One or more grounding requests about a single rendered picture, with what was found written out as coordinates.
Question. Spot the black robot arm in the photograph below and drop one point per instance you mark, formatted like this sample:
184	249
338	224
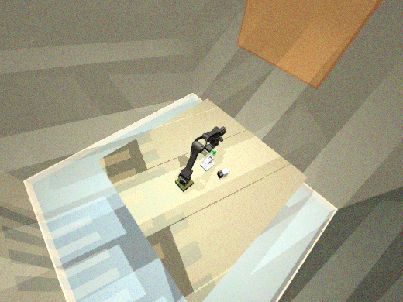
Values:
196	148

